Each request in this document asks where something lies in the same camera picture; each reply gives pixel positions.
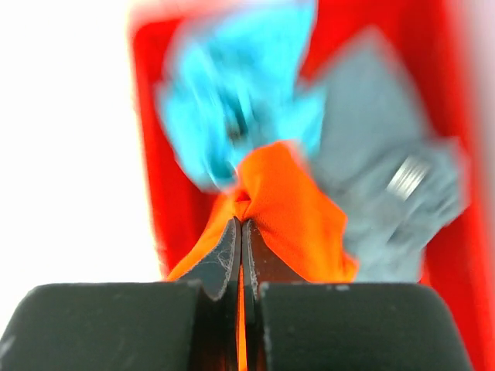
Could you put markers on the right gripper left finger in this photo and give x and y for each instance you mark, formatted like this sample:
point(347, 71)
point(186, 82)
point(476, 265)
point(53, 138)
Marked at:
point(214, 344)

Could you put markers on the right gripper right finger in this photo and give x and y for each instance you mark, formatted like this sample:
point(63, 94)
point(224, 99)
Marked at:
point(260, 264)

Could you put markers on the orange t shirt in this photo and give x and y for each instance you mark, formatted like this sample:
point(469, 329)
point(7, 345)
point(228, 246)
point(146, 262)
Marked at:
point(300, 224)

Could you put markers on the grey t shirt in bin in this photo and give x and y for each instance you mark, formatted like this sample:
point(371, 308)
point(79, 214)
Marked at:
point(380, 161)

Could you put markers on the cyan t shirt in bin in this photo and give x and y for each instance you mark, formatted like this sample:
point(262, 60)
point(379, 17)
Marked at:
point(233, 86)

